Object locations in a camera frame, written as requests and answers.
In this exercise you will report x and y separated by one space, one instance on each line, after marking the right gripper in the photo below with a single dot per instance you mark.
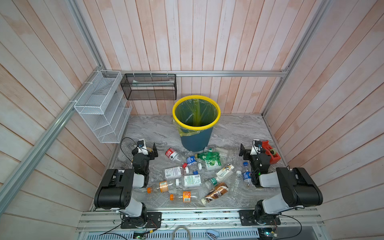
249 154

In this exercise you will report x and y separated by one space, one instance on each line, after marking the red label clear bottle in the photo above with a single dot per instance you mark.
174 155

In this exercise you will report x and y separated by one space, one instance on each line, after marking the blue label water bottle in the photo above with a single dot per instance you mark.
246 173

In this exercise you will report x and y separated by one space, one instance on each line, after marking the white label square bottle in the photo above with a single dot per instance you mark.
176 172

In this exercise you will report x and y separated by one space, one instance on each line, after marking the cream label bottle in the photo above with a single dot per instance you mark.
224 173

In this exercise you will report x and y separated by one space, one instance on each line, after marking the orange label bottle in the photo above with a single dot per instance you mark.
161 187
184 196

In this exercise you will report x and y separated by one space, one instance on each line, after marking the clear tall bottle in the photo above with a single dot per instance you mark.
235 185

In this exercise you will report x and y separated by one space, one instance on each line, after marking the blue label crushed bottle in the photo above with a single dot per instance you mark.
192 165

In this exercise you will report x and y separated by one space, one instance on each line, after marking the brown coffee bottle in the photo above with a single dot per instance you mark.
215 193

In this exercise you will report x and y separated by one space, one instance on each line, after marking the green label white bottle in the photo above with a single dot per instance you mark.
189 181

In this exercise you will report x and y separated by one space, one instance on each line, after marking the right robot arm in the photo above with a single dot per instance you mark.
297 188

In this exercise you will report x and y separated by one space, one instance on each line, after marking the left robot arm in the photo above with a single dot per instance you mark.
116 187

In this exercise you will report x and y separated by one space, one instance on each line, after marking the teal bin with yellow rim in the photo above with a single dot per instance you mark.
198 142

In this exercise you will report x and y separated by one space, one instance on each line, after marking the yellow bin liner bag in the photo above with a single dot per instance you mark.
194 114

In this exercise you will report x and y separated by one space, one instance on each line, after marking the clear bottle behind green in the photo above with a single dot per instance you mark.
222 152

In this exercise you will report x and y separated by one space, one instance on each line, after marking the red tape dispenser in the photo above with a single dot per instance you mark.
272 152

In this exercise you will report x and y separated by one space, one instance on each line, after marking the lime label white bottle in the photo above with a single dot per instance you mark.
212 165

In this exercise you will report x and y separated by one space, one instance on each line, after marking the green crushed bottle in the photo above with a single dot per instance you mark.
208 156

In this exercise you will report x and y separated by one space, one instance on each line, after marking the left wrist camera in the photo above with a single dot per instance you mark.
141 147

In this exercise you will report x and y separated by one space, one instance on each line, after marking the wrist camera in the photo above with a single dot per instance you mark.
256 147
141 147

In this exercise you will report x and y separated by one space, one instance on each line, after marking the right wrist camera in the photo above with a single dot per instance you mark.
256 147

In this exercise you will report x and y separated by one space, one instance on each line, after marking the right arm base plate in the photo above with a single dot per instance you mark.
255 218

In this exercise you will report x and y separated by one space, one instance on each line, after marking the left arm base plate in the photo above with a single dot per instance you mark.
151 220

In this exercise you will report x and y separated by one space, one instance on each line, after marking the black wire mesh basket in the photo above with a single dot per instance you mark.
142 87

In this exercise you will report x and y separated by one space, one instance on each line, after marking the white wire mesh shelf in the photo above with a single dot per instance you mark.
103 107

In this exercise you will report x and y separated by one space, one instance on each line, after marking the aluminium front rail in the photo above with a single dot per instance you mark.
99 221

